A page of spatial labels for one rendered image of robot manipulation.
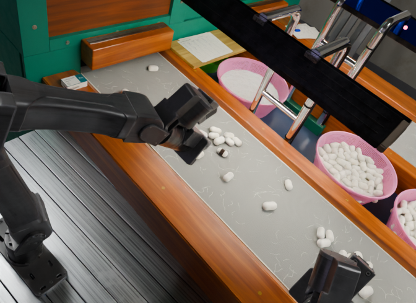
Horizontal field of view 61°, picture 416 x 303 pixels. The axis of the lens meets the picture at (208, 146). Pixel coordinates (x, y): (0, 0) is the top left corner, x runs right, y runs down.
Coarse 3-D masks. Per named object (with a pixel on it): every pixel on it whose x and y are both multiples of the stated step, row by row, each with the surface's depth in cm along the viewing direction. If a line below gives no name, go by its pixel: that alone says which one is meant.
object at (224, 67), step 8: (224, 64) 128; (232, 64) 131; (240, 64) 133; (248, 64) 134; (264, 64) 133; (224, 72) 130; (256, 72) 135; (264, 72) 134; (272, 80) 133; (280, 80) 130; (224, 88) 118; (280, 88) 130; (280, 96) 128; (248, 104) 116; (264, 104) 116; (272, 104) 117; (256, 112) 120; (264, 112) 122
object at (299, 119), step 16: (256, 16) 78; (272, 16) 80; (288, 32) 93; (320, 48) 74; (336, 48) 78; (336, 64) 87; (256, 96) 109; (272, 96) 106; (288, 112) 103; (304, 112) 99
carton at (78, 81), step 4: (72, 76) 98; (76, 76) 98; (80, 76) 99; (64, 80) 96; (68, 80) 97; (72, 80) 97; (76, 80) 97; (80, 80) 98; (84, 80) 98; (64, 84) 96; (68, 84) 95; (72, 84) 96; (76, 84) 97; (80, 84) 98; (84, 84) 99; (68, 88) 95; (72, 88) 97; (76, 88) 98
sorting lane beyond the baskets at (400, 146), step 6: (408, 126) 136; (414, 126) 137; (408, 132) 133; (414, 132) 134; (402, 138) 129; (408, 138) 130; (414, 138) 131; (396, 144) 125; (402, 144) 126; (408, 144) 127; (414, 144) 128; (396, 150) 123; (402, 150) 124; (408, 150) 125; (414, 150) 126; (402, 156) 122; (408, 156) 122; (414, 156) 123; (414, 162) 121
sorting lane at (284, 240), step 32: (128, 64) 116; (160, 64) 120; (160, 96) 109; (224, 128) 107; (224, 160) 98; (256, 160) 101; (224, 192) 90; (256, 192) 93; (288, 192) 96; (256, 224) 86; (288, 224) 89; (320, 224) 92; (352, 224) 94; (256, 256) 80; (288, 256) 83; (384, 256) 90; (288, 288) 77; (384, 288) 84
